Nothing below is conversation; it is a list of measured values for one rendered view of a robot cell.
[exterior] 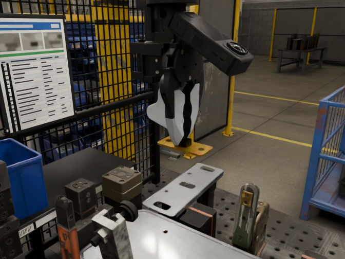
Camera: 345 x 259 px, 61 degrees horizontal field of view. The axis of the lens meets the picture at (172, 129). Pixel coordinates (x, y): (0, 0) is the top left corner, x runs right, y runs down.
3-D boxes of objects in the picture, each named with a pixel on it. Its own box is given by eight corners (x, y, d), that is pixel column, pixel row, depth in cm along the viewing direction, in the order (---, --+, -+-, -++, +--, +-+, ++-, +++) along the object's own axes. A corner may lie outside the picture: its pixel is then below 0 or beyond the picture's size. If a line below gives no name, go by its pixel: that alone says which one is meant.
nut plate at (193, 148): (214, 148, 45) (214, 141, 44) (201, 157, 42) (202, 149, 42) (169, 137, 49) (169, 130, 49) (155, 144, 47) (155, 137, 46)
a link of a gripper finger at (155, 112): (153, 138, 48) (154, 81, 45) (184, 146, 45) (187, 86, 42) (141, 143, 45) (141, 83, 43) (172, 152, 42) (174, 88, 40)
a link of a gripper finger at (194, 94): (171, 129, 51) (168, 77, 48) (199, 135, 48) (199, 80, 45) (160, 135, 49) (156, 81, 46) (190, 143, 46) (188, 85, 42)
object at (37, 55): (77, 117, 95) (65, 15, 84) (7, 138, 77) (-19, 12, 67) (73, 116, 96) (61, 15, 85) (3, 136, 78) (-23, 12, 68)
